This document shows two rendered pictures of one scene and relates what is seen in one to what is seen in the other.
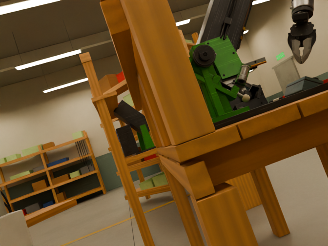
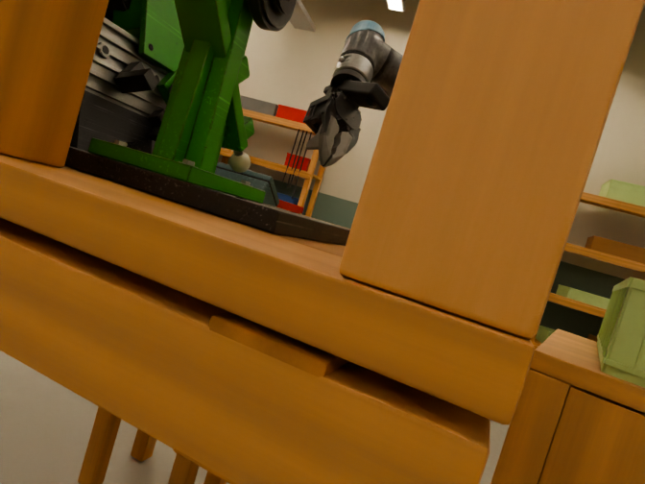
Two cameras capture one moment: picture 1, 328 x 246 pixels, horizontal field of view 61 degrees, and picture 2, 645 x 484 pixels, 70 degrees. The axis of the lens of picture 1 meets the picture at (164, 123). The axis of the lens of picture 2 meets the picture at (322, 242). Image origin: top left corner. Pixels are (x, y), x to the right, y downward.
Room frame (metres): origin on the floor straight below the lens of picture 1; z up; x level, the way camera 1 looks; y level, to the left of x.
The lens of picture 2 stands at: (0.57, 0.20, 0.90)
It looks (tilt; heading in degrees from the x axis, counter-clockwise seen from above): 3 degrees down; 295
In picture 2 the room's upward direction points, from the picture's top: 17 degrees clockwise
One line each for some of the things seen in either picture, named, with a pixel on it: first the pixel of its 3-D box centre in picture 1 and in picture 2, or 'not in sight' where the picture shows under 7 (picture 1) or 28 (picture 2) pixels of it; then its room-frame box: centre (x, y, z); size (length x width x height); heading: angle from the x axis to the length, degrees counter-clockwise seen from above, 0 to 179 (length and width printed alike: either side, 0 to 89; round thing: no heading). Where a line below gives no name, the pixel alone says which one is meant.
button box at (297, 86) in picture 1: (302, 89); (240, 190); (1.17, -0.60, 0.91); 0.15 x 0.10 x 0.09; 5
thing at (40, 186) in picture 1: (47, 178); not in sight; (9.01, 4.18, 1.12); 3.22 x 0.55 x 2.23; 100
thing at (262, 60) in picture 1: (225, 76); not in sight; (1.43, -0.38, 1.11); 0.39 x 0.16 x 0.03; 95
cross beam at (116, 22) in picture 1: (131, 80); not in sight; (1.31, 0.08, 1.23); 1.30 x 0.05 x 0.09; 5
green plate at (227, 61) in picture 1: (222, 58); (155, 6); (1.27, -0.36, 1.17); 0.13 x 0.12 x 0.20; 5
